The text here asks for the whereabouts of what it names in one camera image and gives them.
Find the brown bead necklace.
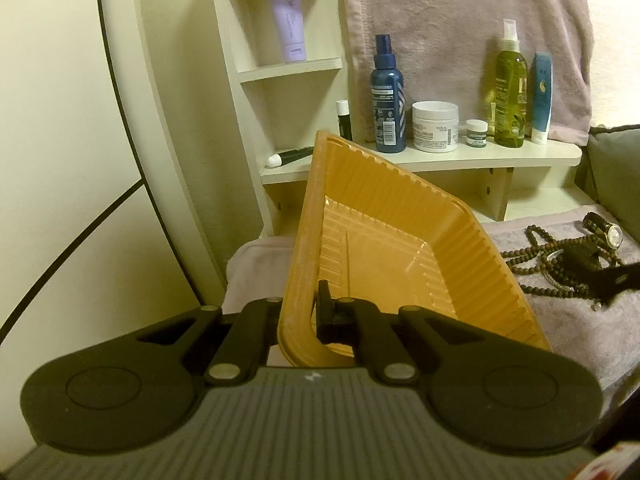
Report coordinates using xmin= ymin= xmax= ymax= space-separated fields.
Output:
xmin=499 ymin=224 xmax=624 ymax=311

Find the orange plastic tray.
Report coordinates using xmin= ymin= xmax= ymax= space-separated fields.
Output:
xmin=277 ymin=131 xmax=551 ymax=367

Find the black strap wristwatch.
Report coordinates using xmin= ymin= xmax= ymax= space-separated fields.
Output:
xmin=582 ymin=211 xmax=624 ymax=250

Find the mauve towel on surface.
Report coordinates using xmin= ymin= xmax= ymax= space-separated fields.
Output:
xmin=222 ymin=205 xmax=639 ymax=414

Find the grey cushion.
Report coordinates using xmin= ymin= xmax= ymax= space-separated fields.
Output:
xmin=575 ymin=125 xmax=640 ymax=243

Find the blue white tube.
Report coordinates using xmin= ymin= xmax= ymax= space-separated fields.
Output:
xmin=532 ymin=52 xmax=553 ymax=145

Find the small green-label jar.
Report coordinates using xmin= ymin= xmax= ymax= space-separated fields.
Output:
xmin=465 ymin=119 xmax=488 ymax=148

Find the green oil spray bottle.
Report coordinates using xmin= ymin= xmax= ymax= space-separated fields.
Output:
xmin=491 ymin=18 xmax=528 ymax=148

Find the white cream jar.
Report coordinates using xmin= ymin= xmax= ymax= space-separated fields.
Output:
xmin=412 ymin=101 xmax=459 ymax=153

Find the black white pen applicator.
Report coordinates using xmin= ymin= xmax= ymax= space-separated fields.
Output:
xmin=266 ymin=146 xmax=314 ymax=169

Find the blue spray bottle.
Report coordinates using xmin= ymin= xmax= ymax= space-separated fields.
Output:
xmin=370 ymin=34 xmax=406 ymax=153

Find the black white lip balm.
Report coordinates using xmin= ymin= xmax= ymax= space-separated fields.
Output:
xmin=335 ymin=100 xmax=352 ymax=141

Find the hanging mauve towel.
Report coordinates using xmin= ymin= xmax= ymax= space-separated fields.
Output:
xmin=343 ymin=0 xmax=594 ymax=146

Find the white wooden shelf unit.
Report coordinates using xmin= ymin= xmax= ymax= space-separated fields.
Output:
xmin=214 ymin=0 xmax=589 ymax=236

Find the purple cosmetic tube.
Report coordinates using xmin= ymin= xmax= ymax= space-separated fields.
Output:
xmin=269 ymin=0 xmax=307 ymax=63

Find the black cable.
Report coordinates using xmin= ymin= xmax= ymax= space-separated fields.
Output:
xmin=0 ymin=179 xmax=147 ymax=344

